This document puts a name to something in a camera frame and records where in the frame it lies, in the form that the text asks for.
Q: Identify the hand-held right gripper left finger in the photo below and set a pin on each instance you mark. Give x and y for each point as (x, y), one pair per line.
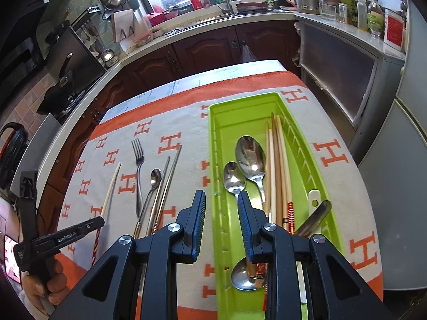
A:
(196, 226)

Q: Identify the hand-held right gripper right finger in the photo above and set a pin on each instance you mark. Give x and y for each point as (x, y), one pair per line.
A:
(246, 230)

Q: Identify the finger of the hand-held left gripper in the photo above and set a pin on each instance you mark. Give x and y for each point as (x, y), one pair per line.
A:
(66, 236)

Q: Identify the medium steel spoon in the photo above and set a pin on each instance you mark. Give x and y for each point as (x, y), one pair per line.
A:
(234, 178)

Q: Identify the light chopstick decorated end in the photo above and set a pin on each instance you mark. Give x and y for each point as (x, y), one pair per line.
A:
(269, 173)

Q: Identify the light chopstick red striped end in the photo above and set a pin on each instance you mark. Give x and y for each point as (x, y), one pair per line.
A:
(285, 180)
(110, 190)

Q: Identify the large steel spoon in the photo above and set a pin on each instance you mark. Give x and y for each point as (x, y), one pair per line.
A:
(250, 156)

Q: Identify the green plastic utensil tray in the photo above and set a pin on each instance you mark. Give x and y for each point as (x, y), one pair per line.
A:
(233, 120)

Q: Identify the person's left hand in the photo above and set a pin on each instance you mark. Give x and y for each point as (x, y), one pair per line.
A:
(57, 275)

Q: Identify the phone screen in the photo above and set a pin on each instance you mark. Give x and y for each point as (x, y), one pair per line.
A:
(10, 260)

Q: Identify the black pressure cooker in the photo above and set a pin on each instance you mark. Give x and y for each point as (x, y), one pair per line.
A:
(11, 153)

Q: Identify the steel fork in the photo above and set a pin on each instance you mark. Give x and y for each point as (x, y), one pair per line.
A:
(137, 150)

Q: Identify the orange white printed blanket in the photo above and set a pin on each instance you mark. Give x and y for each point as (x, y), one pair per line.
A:
(333, 180)

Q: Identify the gas stove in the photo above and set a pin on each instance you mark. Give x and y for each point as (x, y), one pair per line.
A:
(78, 101)

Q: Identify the black wok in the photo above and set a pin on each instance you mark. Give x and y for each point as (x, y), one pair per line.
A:
(60, 95)

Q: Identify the black range hood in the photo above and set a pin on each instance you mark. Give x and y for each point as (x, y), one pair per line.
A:
(16, 56)

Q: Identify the grey refrigerator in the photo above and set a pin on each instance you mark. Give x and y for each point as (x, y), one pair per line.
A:
(400, 173)

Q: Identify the tall steel splash guard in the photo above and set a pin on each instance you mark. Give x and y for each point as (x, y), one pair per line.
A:
(80, 53)

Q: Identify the hanging plastic bag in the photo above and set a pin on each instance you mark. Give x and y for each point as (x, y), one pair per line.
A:
(248, 55)

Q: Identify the dark wooden base cabinets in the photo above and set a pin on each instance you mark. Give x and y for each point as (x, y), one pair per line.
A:
(206, 46)

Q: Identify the small lidded pot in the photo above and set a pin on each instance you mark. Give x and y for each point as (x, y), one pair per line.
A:
(108, 58)

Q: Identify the grey metal cabinet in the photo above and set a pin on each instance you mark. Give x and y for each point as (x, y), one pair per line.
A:
(340, 73)

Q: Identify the pink food container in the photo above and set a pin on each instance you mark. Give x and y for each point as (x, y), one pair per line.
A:
(144, 39)

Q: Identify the white kitchen countertop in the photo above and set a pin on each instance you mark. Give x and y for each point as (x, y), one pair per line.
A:
(200, 23)

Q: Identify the steel sink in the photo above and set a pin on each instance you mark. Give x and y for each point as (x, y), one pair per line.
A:
(206, 18)

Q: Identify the red plastic basin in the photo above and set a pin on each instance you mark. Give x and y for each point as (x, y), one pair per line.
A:
(156, 17)

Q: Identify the white cutting board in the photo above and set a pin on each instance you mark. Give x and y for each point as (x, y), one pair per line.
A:
(122, 25)

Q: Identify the small bowl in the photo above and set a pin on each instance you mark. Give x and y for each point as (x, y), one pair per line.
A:
(171, 12)

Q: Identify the red frying pan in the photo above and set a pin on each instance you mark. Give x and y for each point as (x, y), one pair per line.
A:
(252, 6)

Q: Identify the glass jar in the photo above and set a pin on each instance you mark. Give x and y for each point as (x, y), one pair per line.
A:
(327, 5)

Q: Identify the white plastic bottle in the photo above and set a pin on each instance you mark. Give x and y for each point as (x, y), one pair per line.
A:
(362, 11)

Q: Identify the clear bottle green label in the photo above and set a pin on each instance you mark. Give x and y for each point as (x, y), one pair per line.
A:
(376, 18)

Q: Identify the red label packet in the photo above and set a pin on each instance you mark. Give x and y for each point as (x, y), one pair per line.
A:
(394, 30)

